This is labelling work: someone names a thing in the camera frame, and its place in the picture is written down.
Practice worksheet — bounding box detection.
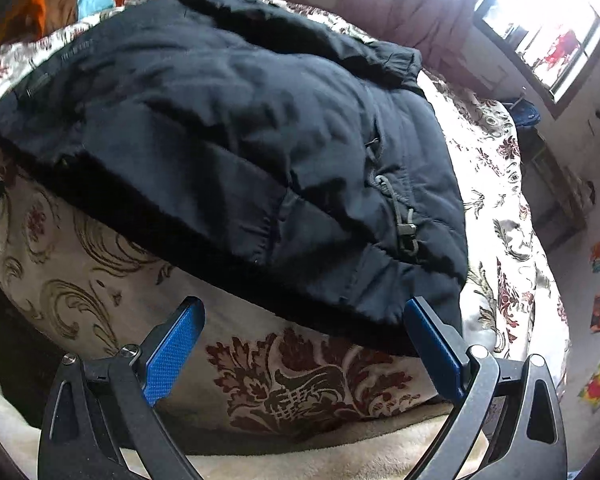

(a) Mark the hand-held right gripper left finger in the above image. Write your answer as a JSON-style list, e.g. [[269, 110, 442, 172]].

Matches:
[[37, 297, 206, 480]]

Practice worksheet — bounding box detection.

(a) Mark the wooden desk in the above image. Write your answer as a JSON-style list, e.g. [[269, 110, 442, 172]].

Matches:
[[522, 130, 597, 252]]

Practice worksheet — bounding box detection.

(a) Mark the pink tied curtain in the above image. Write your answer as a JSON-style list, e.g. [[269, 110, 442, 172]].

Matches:
[[380, 0, 503, 83]]

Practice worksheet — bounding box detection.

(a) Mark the floral patterned quilt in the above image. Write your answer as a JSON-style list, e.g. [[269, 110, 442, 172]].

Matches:
[[0, 0, 571, 436]]

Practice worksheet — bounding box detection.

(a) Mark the blue bag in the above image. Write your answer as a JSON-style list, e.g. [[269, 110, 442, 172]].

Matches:
[[510, 100, 541, 129]]

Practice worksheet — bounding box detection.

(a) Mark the orange brown blue pillow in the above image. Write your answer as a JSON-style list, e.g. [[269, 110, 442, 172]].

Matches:
[[0, 0, 131, 46]]

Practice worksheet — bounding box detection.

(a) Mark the red hanging garment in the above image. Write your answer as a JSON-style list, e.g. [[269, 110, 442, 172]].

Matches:
[[544, 29, 582, 69]]

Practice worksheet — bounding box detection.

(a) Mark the wooden framed window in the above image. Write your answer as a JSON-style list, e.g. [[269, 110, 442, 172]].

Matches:
[[472, 0, 600, 106]]

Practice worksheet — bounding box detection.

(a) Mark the beige fleece blanket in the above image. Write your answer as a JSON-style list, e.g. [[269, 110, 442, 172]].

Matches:
[[0, 280, 496, 480]]

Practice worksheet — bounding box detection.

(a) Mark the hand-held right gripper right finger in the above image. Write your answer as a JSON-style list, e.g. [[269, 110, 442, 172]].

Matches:
[[404, 295, 567, 480]]

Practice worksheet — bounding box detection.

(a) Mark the black padded jacket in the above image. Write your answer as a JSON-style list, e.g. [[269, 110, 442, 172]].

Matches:
[[0, 0, 470, 356]]

